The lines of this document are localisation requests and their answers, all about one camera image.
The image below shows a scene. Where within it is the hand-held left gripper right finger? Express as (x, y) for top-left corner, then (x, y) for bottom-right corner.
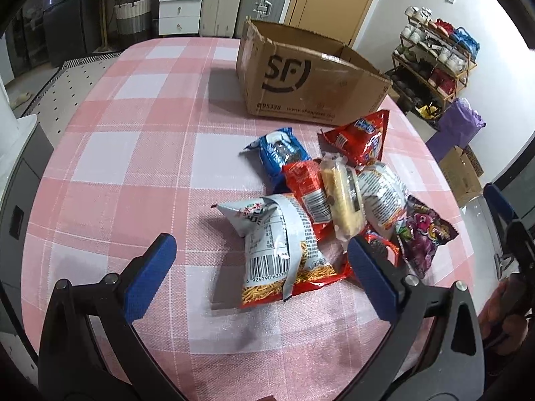
(347, 234), (486, 401)

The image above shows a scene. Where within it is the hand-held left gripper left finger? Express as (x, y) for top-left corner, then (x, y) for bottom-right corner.
(38, 233), (189, 401)

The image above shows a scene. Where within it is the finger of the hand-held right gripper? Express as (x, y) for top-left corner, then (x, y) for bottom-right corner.
(483, 183), (519, 235)
(493, 242), (516, 280)

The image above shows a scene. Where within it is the dark purple candy packet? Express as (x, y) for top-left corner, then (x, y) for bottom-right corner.
(395, 195), (459, 280)

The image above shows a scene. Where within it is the white orange noodle packet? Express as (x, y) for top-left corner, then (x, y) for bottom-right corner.
(355, 162), (410, 239)

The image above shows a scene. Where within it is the yellow cake packet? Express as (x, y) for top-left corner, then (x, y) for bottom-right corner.
(318, 154), (366, 242)

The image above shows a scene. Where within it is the silver crispy noodle packet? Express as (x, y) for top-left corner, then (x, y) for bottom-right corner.
(215, 192), (335, 309)

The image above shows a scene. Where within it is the small red white-label packet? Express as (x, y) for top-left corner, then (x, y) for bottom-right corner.
(282, 159), (335, 241)

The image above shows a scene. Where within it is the red triangular snack packet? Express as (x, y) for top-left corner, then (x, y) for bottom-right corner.
(318, 110), (391, 168)

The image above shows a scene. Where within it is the blue cookie packet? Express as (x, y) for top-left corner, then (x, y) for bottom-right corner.
(243, 129), (312, 193)

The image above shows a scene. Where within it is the printed cardboard box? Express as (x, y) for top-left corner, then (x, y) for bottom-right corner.
(235, 16), (394, 127)

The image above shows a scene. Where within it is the person's right hand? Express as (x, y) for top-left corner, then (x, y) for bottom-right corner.
(478, 278), (529, 354)

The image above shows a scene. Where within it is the plain cardboard box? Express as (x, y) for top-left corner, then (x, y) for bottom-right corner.
(439, 146), (486, 207)

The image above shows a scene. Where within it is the woven patterned basket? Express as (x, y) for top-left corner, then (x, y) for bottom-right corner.
(462, 145), (486, 176)

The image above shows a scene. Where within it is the purple bag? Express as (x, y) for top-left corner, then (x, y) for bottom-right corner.
(426, 98), (488, 161)

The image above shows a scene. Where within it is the pink checked tablecloth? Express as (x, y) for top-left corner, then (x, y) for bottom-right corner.
(21, 37), (477, 401)

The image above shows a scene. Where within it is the grey cabinet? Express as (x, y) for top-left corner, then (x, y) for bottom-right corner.
(0, 121), (55, 335)

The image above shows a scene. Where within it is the shoe rack with shoes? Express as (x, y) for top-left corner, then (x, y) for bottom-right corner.
(391, 6), (480, 121)

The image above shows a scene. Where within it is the striped laundry basket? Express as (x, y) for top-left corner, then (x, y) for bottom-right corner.
(114, 0), (152, 46)

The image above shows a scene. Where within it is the wooden door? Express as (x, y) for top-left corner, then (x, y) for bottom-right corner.
(284, 0), (387, 46)

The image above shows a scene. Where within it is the dark refrigerator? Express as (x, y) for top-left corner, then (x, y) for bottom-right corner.
(42, 0), (99, 68)

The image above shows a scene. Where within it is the white drawer cabinet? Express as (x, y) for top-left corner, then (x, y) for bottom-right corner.
(158, 0), (205, 36)

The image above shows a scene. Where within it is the cream suitcase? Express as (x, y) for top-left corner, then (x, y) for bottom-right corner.
(200, 0), (247, 38)

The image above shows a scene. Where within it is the wooden mop handle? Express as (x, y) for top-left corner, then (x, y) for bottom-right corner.
(98, 0), (112, 53)

